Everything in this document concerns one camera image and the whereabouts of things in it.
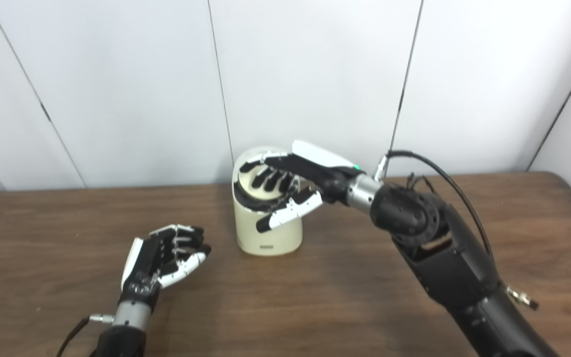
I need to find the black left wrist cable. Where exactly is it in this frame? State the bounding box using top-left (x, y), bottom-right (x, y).
top-left (57, 313), bottom-right (115, 357)

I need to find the cream round bin lid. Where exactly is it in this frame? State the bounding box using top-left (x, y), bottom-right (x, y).
top-left (238, 159), bottom-right (296, 201)

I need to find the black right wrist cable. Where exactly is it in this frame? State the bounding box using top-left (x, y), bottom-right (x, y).
top-left (374, 150), bottom-right (539, 310)

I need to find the cream-colored cylindrical bin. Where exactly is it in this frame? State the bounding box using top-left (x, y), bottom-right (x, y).
top-left (231, 145), bottom-right (303, 257)

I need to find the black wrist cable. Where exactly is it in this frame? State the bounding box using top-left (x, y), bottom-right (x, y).
top-left (57, 313), bottom-right (115, 357)
top-left (374, 150), bottom-right (539, 310)

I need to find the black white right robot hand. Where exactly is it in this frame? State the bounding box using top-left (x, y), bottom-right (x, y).
top-left (239, 140), bottom-right (365, 234)

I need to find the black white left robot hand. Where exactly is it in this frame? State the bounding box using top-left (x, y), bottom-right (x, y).
top-left (118, 224), bottom-right (212, 310)

